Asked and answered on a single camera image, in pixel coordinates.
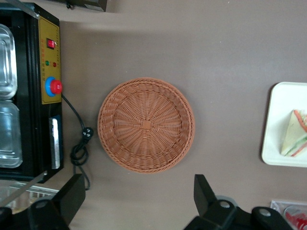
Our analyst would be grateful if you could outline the white wire rack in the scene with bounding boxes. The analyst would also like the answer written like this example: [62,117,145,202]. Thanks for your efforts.
[0,179,60,215]

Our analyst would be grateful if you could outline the red cola bottle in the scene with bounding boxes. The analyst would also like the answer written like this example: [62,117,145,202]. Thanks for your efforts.
[284,206,307,230]

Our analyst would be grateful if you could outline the black power cable with plug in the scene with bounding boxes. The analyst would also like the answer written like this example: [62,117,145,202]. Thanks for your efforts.
[61,93,94,191]

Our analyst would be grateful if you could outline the steel food pan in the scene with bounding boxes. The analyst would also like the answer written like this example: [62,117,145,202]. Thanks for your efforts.
[0,23,18,100]
[0,100,24,168]

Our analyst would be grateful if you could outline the round brown wicker basket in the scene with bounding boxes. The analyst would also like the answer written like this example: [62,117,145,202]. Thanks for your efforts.
[97,77,196,174]

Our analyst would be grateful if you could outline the black machine with yellow panel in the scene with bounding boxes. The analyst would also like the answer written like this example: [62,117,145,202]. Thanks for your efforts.
[0,0,64,185]

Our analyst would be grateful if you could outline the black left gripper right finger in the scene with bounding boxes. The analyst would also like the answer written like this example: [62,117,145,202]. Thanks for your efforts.
[184,174,238,230]

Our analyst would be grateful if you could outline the clear acrylic bottle rack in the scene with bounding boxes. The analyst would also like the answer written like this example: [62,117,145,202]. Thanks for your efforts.
[270,200,307,230]

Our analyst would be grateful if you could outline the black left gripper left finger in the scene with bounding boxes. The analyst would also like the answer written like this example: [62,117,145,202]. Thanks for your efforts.
[27,173,86,230]

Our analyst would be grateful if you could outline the triangular sandwich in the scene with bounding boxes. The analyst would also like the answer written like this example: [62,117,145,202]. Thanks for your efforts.
[280,109,307,158]

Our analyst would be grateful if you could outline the beige rectangular tray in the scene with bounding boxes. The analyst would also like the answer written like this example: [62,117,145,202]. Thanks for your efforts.
[261,81,307,168]

